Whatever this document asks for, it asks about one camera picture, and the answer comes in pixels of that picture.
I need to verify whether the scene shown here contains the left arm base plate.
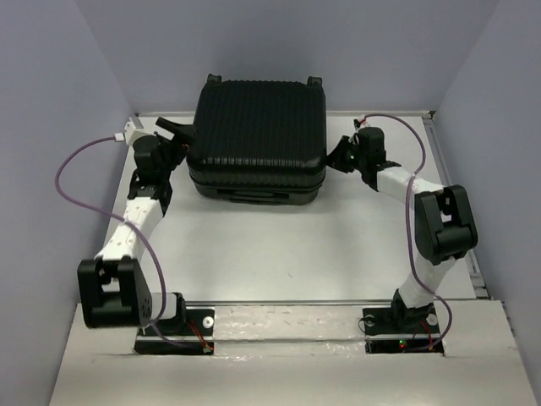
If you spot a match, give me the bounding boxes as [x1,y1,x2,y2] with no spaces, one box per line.
[134,307,216,356]

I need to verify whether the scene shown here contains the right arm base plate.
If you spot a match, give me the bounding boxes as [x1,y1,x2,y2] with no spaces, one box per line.
[358,307,445,354]

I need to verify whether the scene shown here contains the black hard-shell suitcase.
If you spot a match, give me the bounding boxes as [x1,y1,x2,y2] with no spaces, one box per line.
[186,74,327,206]

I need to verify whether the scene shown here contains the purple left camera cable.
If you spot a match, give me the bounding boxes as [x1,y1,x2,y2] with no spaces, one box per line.
[55,134,208,352]

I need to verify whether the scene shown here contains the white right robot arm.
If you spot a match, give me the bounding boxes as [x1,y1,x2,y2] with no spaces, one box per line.
[327,127,478,332]

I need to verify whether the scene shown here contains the purple camera cable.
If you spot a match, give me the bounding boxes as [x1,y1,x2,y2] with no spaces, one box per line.
[363,112,456,350]
[55,134,208,352]

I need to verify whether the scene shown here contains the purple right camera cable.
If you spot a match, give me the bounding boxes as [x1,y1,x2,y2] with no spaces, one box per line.
[363,112,456,350]

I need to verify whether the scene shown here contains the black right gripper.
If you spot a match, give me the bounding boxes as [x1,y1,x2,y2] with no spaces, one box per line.
[320,135,366,173]

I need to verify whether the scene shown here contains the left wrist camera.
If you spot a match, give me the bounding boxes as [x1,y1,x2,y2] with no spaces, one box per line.
[113,117,150,146]

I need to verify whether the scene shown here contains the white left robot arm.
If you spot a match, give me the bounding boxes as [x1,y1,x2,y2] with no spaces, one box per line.
[77,118,196,334]

